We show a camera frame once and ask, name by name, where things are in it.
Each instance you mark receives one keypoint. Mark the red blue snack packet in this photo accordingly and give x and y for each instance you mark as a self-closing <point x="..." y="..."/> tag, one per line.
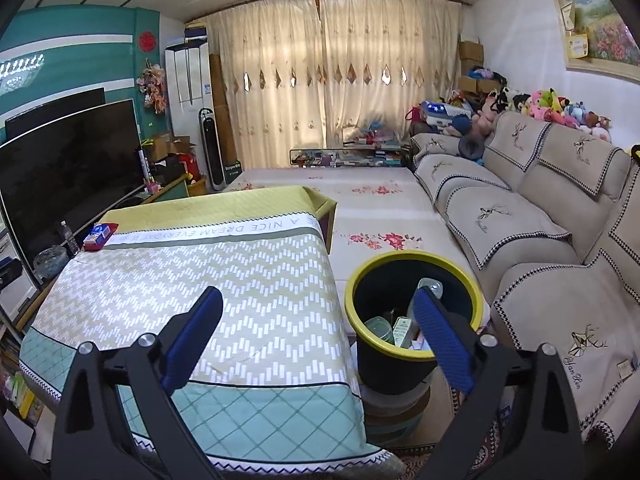
<point x="99" y="236"/>

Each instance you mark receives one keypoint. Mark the cream curtains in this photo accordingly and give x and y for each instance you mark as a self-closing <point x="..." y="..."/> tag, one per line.
<point x="307" y="73"/>

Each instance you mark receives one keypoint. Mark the framed landscape painting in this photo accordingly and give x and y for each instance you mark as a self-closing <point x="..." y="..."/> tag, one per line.
<point x="596" y="39"/>

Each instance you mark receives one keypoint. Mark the large black television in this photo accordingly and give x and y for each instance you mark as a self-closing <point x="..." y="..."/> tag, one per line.
<point x="70" y="170"/>

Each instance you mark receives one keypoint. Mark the black tower fan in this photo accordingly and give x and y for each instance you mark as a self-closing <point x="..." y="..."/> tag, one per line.
<point x="211" y="148"/>

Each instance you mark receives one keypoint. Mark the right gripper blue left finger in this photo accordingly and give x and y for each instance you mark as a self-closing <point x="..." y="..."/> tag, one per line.
<point x="185" y="337"/>

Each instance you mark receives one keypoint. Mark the beige sofa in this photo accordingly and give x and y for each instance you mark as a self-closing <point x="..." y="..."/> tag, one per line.
<point x="548" y="219"/>

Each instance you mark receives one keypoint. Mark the clear water bottle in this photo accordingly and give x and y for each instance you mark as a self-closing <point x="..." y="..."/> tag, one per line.
<point x="69" y="238"/>

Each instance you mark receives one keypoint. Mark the green grey drink carton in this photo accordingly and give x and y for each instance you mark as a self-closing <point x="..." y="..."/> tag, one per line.
<point x="405" y="330"/>

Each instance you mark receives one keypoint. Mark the pile of plush toys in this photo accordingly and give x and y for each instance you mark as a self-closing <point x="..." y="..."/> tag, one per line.
<point x="543" y="105"/>

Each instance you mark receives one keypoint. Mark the glass ashtray bowl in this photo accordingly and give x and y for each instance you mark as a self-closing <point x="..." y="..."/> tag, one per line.
<point x="50" y="262"/>

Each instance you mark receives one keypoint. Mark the floral floor mat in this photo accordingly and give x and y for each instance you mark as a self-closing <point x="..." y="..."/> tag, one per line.
<point x="378" y="210"/>

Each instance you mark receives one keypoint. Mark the green white plastic bottle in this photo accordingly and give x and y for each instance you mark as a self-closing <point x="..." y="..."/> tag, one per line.
<point x="381" y="328"/>

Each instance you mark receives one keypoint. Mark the yellow rimmed trash bin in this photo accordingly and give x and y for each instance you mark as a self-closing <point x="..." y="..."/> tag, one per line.
<point x="393" y="354"/>

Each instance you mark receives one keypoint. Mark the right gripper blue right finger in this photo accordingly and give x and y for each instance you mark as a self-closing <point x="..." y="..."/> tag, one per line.
<point x="450" y="339"/>

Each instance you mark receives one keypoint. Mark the tv cabinet with drawers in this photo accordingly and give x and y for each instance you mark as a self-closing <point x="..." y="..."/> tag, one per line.
<point x="176" y="189"/>

